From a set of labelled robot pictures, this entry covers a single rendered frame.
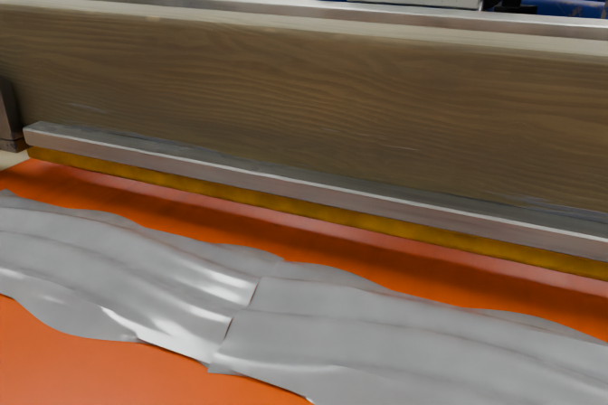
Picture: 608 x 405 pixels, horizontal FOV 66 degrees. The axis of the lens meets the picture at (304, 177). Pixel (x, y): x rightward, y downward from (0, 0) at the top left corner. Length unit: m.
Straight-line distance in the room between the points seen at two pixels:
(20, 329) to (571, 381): 0.20
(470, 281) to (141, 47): 0.19
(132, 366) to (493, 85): 0.17
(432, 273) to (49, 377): 0.16
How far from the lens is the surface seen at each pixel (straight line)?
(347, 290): 0.20
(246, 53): 0.22
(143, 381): 0.18
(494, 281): 0.24
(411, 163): 0.21
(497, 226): 0.20
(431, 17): 0.43
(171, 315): 0.20
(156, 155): 0.24
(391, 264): 0.23
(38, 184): 0.33
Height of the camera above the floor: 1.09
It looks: 26 degrees down
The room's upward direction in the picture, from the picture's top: 2 degrees clockwise
